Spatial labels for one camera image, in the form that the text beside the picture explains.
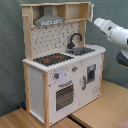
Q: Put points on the grey range hood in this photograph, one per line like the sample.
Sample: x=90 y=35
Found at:
x=48 y=18

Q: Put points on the grey toy sink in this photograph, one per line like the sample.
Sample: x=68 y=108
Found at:
x=79 y=51

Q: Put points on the toy oven door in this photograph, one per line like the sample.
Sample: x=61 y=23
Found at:
x=61 y=99

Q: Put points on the wooden toy kitchen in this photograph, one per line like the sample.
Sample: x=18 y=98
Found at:
x=46 y=40

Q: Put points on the white microwave door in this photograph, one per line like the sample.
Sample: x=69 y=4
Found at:
x=91 y=12

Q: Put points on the blue object behind kitchen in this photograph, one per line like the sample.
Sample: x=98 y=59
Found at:
x=23 y=105

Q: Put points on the black toy faucet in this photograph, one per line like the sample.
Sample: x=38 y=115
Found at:
x=73 y=40

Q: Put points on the black stovetop red burners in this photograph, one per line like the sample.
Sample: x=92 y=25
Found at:
x=52 y=59

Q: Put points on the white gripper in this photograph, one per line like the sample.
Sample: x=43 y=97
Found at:
x=107 y=27

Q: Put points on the white fridge door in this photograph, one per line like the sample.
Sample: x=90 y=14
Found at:
x=90 y=79

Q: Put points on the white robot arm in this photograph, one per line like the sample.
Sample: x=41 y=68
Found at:
x=117 y=35

